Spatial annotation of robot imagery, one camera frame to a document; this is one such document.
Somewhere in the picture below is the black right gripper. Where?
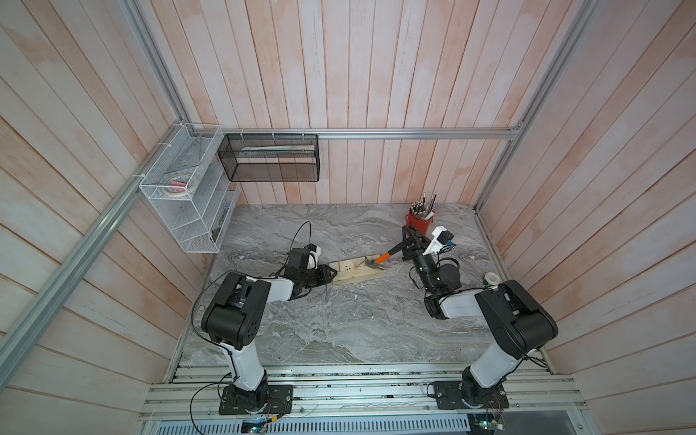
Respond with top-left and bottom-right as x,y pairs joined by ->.
403,227 -> 439,297

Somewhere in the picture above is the pale wooden block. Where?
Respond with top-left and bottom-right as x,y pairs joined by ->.
329,255 -> 386,286

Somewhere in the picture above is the claw hammer orange black handle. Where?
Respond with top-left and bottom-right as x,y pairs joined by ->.
364,241 -> 404,270

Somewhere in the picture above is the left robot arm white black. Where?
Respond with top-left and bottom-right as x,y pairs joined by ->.
200,244 -> 338,393

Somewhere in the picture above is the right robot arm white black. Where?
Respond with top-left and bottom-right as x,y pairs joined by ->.
401,226 -> 558,409

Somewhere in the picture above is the red metal pencil bucket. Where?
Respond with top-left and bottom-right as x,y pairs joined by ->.
405,213 -> 434,236

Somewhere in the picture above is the bundle of pencils and pens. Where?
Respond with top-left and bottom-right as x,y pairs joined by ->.
410,194 -> 437,220

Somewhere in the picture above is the green white tape roll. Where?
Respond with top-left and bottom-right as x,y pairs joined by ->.
482,272 -> 502,288

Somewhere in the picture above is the roll of tape on shelf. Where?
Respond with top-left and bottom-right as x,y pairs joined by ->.
162,172 -> 199,199

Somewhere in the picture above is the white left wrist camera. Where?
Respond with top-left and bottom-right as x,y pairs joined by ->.
306,243 -> 321,270

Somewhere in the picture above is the aluminium mounting rail bed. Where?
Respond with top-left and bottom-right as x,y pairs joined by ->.
140,362 -> 587,423

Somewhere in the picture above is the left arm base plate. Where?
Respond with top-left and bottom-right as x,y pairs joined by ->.
219,384 -> 294,416

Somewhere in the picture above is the black mesh wall basket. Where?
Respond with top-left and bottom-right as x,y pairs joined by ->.
217,133 -> 321,182

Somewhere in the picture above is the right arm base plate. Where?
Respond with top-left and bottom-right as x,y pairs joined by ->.
427,381 -> 509,411

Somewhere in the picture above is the white wire wall shelf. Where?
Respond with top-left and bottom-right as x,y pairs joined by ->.
140,123 -> 240,254

